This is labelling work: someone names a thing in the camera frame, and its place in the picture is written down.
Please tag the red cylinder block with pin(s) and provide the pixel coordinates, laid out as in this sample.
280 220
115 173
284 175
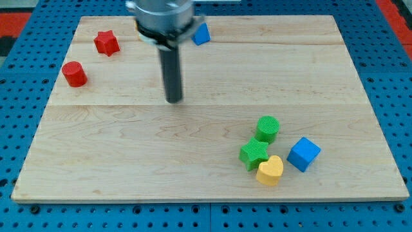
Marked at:
74 74

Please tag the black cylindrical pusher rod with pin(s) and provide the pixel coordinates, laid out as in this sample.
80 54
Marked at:
171 74

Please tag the blue cube block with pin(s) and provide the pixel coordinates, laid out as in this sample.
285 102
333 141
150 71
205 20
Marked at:
303 153

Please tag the green star block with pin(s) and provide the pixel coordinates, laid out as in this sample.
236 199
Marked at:
253 153

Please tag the yellow heart block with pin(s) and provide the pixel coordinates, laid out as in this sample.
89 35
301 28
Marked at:
270 172

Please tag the blue triangular block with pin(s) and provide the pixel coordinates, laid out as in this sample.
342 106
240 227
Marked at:
202 35

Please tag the red star block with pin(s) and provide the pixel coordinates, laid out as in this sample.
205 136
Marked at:
106 43

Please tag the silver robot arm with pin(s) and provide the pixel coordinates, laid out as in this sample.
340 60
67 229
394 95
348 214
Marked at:
166 24

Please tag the wooden board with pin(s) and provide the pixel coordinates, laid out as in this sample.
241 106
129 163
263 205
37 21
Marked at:
116 139

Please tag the green cylinder block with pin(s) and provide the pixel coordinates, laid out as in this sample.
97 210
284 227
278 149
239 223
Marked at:
267 129

